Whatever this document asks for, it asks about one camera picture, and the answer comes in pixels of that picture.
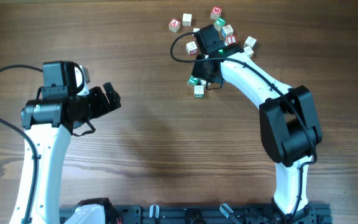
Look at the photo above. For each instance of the blue edged picture block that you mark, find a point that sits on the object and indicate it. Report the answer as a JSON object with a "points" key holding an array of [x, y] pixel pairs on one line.
{"points": [[227, 31]]}

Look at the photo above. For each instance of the red A block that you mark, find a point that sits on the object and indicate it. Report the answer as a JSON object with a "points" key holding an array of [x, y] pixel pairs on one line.
{"points": [[174, 25]]}

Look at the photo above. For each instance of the green J block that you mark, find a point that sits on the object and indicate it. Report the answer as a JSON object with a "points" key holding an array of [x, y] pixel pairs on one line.
{"points": [[193, 81]]}

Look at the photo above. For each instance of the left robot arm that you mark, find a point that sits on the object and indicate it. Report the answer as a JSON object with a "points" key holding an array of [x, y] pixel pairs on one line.
{"points": [[48, 126]]}

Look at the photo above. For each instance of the red edged picture block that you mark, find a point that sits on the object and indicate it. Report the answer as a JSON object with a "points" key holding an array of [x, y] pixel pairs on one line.
{"points": [[191, 48]]}

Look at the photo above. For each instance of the red M block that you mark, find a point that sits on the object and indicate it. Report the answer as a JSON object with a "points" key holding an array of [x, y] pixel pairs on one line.
{"points": [[216, 12]]}

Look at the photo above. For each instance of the wooden block lower right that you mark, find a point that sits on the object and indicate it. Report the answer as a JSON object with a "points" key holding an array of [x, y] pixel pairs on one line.
{"points": [[249, 52]]}

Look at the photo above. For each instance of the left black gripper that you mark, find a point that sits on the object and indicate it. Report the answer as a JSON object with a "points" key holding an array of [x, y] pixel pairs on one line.
{"points": [[101, 101]]}

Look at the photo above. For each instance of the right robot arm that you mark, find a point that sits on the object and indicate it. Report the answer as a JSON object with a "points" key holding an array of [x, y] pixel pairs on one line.
{"points": [[289, 127]]}

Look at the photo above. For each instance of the green letter block upper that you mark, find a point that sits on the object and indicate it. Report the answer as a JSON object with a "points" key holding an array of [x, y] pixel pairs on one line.
{"points": [[219, 23]]}

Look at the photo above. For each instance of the plain wooden block top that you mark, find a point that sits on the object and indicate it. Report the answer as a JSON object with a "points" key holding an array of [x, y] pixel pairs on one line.
{"points": [[187, 19]]}

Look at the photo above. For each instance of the wooden block far right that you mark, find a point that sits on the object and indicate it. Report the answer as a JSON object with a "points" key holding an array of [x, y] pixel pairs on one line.
{"points": [[250, 42]]}

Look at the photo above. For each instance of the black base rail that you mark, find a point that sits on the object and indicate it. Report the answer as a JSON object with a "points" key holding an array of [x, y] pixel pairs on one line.
{"points": [[194, 214]]}

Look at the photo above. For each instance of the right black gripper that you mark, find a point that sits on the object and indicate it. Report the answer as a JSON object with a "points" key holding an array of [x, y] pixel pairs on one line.
{"points": [[196, 72]]}

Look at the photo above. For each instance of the red I block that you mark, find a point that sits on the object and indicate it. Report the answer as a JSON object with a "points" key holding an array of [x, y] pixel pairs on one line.
{"points": [[231, 39]]}

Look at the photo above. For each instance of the green edged picture block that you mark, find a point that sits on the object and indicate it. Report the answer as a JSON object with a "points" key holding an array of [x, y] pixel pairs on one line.
{"points": [[198, 91]]}

